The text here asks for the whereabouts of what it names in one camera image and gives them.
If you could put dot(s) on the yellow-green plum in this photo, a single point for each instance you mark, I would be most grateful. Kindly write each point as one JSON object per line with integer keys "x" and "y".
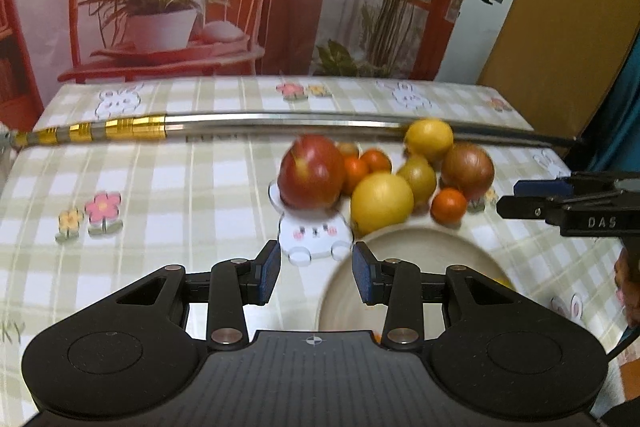
{"x": 417, "y": 179}

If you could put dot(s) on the person's right hand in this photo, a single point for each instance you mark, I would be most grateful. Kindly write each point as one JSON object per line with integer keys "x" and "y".
{"x": 627, "y": 287}

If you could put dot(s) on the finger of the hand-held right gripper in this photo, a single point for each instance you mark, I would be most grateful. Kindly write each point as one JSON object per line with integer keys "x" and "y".
{"x": 537, "y": 188}
{"x": 520, "y": 208}

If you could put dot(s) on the yellow citrus fruit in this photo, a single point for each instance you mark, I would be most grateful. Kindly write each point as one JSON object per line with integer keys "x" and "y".
{"x": 429, "y": 139}
{"x": 382, "y": 204}

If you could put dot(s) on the metal sword with gold bands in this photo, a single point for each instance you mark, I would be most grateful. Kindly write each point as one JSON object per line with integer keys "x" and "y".
{"x": 300, "y": 123}

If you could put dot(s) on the red apple with yellow patch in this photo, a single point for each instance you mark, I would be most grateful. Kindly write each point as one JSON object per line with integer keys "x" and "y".
{"x": 310, "y": 172}

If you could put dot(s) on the teal cloth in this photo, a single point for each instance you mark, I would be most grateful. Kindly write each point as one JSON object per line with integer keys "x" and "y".
{"x": 617, "y": 132}

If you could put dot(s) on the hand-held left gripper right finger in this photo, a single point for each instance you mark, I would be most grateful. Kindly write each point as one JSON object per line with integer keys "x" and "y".
{"x": 362, "y": 274}

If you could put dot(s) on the small tangerine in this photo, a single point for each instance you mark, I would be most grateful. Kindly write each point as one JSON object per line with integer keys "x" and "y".
{"x": 376, "y": 161}
{"x": 355, "y": 173}
{"x": 448, "y": 206}

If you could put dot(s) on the brown wooden board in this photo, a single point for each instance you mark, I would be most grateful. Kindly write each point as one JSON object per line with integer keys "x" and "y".
{"x": 550, "y": 32}

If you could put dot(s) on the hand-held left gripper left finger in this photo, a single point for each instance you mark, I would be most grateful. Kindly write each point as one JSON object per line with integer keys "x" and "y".
{"x": 270, "y": 269}

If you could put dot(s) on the dark red apple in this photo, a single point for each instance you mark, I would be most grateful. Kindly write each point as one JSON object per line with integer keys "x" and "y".
{"x": 467, "y": 169}

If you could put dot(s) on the checked tablecloth with bunny print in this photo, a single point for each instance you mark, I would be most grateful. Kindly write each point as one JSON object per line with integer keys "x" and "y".
{"x": 175, "y": 187}

